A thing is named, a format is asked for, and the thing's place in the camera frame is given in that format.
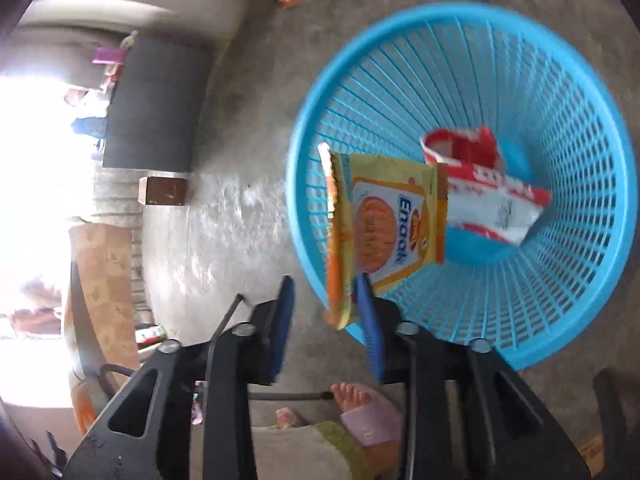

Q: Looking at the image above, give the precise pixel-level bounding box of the blue plastic basket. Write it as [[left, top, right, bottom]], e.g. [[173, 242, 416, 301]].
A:
[[286, 2, 639, 370]]

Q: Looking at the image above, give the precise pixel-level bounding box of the red white snack bag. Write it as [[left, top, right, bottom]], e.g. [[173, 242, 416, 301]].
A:
[[421, 126, 552, 246]]

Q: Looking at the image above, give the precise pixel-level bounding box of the person's foot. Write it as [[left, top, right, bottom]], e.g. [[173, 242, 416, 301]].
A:
[[331, 382, 402, 477]]

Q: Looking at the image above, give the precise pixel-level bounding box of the purple bottle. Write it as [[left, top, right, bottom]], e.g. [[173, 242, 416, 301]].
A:
[[92, 46, 128, 65]]

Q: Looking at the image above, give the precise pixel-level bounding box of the yellow snack packet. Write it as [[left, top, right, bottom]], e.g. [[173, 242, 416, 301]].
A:
[[318, 143, 448, 330]]

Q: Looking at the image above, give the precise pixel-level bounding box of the grey cabinet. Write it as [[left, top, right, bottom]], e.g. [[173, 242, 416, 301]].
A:
[[103, 35, 213, 174]]

